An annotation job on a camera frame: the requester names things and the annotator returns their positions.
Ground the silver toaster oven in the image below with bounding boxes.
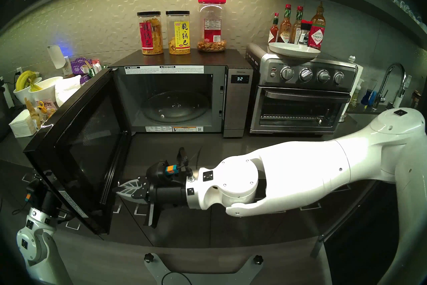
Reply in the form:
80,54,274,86
245,43,358,135

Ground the glass microwave turntable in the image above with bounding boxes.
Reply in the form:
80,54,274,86
142,90,211,124

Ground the large white bowl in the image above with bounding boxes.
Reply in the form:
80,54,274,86
28,76,64,104

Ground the white napkin stack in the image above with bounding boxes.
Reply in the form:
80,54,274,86
8,109,37,138

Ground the dark brown canister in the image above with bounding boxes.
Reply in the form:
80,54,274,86
410,89,422,110

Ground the black built-in appliance front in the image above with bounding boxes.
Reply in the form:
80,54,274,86
320,181,427,285

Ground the red capped spice shaker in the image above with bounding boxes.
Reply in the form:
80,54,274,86
299,20,313,46

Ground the black coffee machine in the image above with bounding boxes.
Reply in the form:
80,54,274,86
0,81,10,141

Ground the white paper napkin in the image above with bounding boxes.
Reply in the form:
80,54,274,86
54,75,83,108

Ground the grey robot base bracket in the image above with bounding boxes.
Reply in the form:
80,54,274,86
143,253,264,285

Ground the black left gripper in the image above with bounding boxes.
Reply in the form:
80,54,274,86
32,168,68,222

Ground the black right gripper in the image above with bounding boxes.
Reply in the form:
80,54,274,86
115,177,189,228

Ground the snack jar red label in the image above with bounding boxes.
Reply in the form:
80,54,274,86
137,11,164,55

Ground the yellow banana bunch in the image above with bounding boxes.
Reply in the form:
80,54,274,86
15,70,42,92

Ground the large red Tabasco bottle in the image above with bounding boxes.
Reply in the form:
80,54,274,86
308,3,326,50

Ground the clear dish soap bottle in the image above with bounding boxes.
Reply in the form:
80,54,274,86
350,79,362,106

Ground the dark lower drawer cabinet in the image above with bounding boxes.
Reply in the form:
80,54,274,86
0,161,371,250

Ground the orange Tabasco sauce bottle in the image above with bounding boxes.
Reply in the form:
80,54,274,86
279,4,293,44

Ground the purple coffee bag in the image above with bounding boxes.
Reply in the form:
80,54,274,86
70,58,92,75

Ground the white ceramic plate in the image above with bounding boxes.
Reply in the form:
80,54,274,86
268,42,321,60

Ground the brown paper bag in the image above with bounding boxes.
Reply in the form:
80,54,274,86
25,97,44,138

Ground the row of clear glasses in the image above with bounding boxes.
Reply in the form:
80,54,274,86
394,0,427,33

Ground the small red hot sauce bottle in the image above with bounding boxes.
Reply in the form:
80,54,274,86
268,13,280,44

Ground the black glass microwave door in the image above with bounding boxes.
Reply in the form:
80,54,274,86
23,67,132,235

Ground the snack jar yellow label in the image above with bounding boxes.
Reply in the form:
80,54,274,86
166,11,191,55

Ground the steel kitchen sink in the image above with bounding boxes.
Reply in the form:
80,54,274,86
347,107,394,129

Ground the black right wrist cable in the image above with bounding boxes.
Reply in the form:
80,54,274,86
178,147,203,175

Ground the chrome kitchen faucet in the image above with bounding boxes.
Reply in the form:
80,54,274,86
372,62,407,111

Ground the clear jar red lid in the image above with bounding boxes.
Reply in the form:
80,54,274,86
197,0,227,53

